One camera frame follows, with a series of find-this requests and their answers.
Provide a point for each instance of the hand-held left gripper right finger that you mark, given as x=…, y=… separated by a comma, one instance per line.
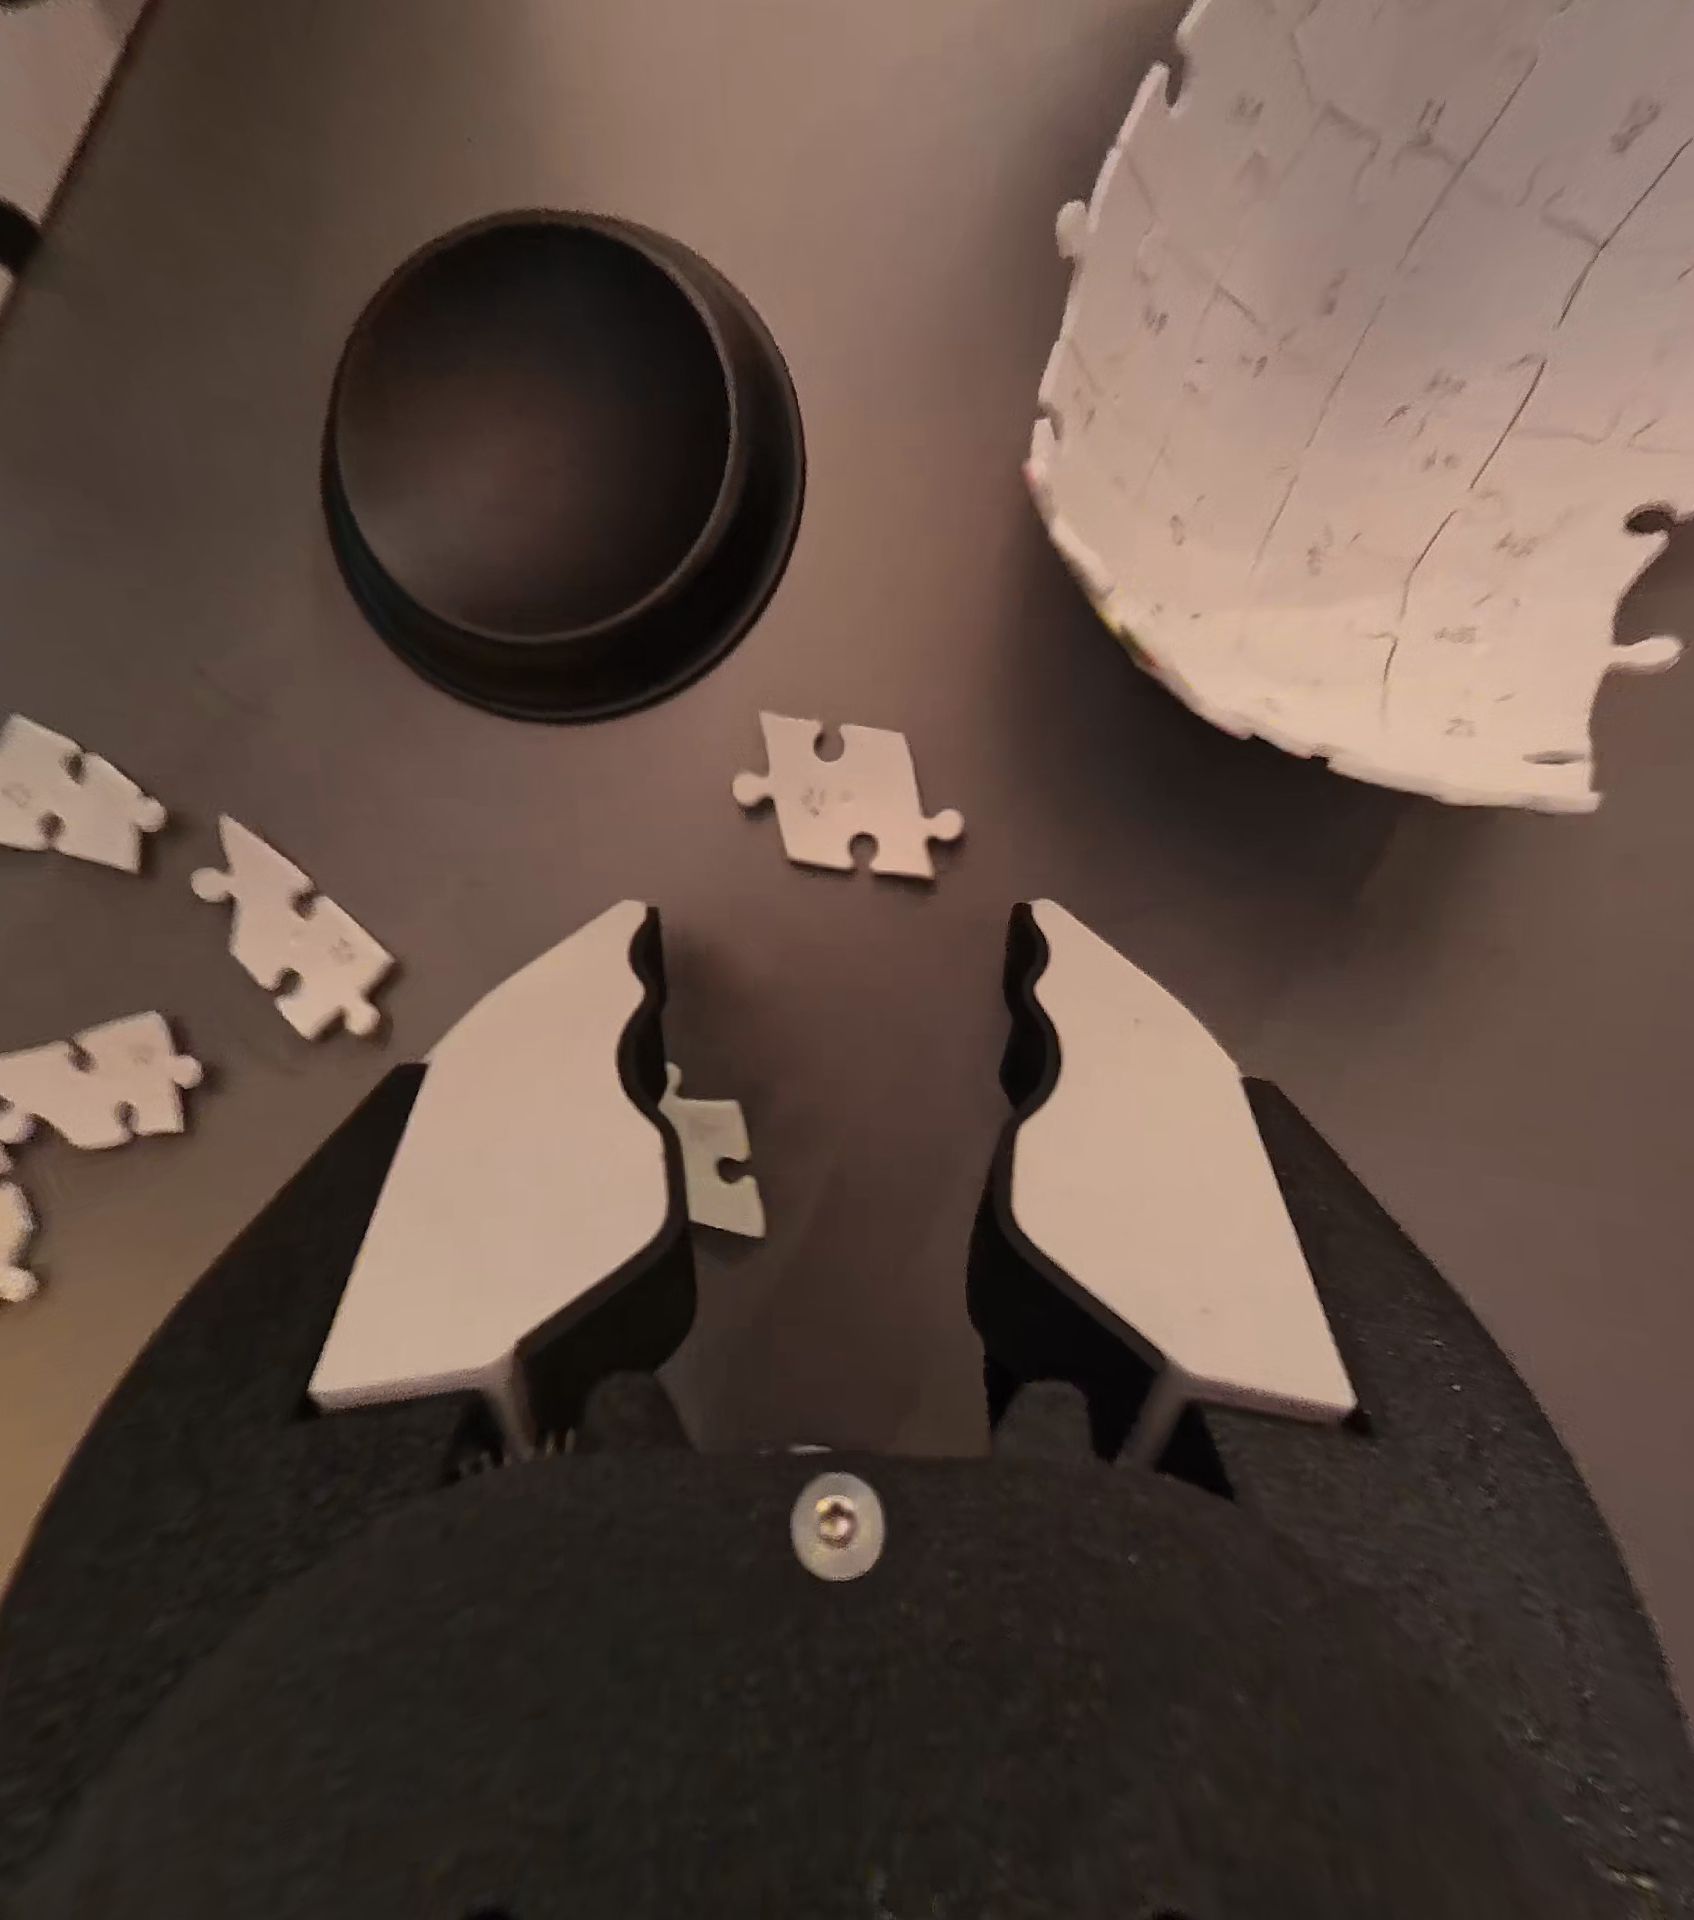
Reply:
x=1178, y=1201

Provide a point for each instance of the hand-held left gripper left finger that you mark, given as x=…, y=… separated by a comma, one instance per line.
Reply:
x=503, y=1201

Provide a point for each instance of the colourful puzzle box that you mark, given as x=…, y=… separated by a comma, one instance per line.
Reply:
x=52, y=76

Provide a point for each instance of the black round ball stand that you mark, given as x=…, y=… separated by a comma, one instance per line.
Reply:
x=563, y=451

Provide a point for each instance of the scattered loose puzzle pieces group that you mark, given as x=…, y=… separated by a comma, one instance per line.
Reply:
x=52, y=797

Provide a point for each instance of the assembled white puzzle section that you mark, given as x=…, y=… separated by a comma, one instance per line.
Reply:
x=1389, y=360

